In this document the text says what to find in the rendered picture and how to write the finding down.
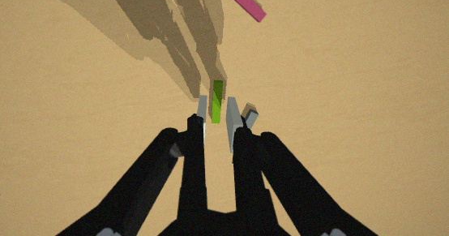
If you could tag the lime green rod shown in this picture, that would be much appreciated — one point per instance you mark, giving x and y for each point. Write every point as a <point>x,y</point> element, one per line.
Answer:
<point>216,100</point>

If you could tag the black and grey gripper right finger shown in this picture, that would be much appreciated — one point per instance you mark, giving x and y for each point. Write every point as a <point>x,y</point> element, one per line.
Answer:
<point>311,209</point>

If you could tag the dark grey rectangular bar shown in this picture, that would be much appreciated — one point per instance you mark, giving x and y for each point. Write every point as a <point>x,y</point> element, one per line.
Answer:
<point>251,118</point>

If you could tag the pink rod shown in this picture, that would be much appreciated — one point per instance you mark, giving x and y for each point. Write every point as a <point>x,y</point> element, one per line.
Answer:
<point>252,9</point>

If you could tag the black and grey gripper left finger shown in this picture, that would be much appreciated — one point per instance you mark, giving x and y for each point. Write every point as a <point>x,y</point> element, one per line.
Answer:
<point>124,209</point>

